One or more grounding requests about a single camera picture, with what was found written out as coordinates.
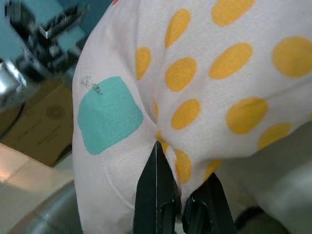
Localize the blue fabric bed headboard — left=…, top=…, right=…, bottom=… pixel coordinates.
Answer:
left=56, top=0, right=115, bottom=47

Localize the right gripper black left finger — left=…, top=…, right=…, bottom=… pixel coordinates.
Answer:
left=133, top=140, right=183, bottom=234

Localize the brown cardboard box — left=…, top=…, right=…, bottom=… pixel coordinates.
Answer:
left=0, top=78, right=75, bottom=168

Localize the pink patterned pillow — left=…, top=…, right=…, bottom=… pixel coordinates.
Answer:
left=72, top=0, right=312, bottom=234

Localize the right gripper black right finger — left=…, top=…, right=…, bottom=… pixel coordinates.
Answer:
left=182, top=172, right=237, bottom=234

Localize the mattress with cream sheet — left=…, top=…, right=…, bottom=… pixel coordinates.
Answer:
left=214, top=136, right=312, bottom=234

